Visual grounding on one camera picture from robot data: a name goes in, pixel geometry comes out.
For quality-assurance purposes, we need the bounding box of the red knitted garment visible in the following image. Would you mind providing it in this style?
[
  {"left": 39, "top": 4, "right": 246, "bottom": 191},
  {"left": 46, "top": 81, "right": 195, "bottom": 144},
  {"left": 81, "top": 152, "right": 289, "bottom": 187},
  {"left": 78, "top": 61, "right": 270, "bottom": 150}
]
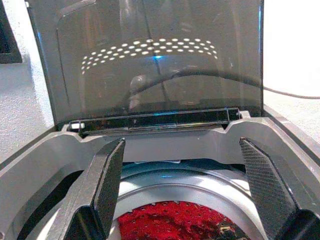
[{"left": 117, "top": 199, "right": 247, "bottom": 240}]

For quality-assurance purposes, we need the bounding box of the dark tinted washer lid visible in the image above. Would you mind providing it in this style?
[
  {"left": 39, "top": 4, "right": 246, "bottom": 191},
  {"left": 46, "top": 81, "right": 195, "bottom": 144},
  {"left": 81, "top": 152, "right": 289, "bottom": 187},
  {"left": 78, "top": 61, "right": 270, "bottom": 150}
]
[{"left": 24, "top": 0, "right": 265, "bottom": 133}]

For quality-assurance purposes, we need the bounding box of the grey top-load washing machine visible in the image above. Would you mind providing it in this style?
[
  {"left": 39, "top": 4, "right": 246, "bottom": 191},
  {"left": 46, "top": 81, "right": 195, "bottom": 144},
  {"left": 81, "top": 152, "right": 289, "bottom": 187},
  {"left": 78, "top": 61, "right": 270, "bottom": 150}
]
[{"left": 0, "top": 103, "right": 320, "bottom": 240}]

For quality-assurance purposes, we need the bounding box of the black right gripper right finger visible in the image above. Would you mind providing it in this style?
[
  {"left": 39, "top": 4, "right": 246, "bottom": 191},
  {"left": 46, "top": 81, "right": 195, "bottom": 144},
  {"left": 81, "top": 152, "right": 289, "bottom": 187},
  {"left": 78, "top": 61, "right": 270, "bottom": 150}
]
[{"left": 238, "top": 136, "right": 320, "bottom": 240}]

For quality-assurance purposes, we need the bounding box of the white hose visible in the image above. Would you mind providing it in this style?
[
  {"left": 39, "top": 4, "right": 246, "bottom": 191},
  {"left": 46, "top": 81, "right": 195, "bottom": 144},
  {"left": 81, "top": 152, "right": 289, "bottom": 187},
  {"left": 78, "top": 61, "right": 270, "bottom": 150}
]
[{"left": 263, "top": 85, "right": 320, "bottom": 100}]

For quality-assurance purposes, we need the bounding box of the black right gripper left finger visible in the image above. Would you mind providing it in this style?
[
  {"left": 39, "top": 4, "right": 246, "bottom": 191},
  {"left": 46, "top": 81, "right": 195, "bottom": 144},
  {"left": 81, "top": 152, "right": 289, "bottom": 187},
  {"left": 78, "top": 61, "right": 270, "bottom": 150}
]
[{"left": 46, "top": 137, "right": 126, "bottom": 240}]

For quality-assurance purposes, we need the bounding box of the pale washer drum rim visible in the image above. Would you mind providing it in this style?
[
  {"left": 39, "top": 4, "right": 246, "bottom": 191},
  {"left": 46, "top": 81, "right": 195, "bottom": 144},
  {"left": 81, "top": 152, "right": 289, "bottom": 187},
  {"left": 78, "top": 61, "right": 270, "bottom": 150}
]
[{"left": 109, "top": 162, "right": 268, "bottom": 240}]

